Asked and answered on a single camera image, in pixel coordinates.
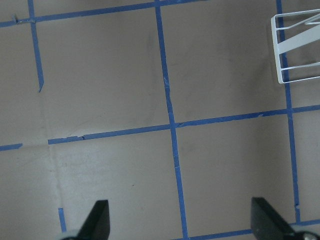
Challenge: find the white wire cup rack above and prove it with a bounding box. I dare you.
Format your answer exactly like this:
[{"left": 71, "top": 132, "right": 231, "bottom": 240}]
[{"left": 270, "top": 9, "right": 320, "bottom": 84}]

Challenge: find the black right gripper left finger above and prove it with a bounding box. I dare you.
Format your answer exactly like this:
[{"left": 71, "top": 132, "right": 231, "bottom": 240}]
[{"left": 77, "top": 199, "right": 111, "bottom": 240}]

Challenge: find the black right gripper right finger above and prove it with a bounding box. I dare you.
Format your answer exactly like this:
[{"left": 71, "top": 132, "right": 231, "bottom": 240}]
[{"left": 250, "top": 197, "right": 299, "bottom": 240}]

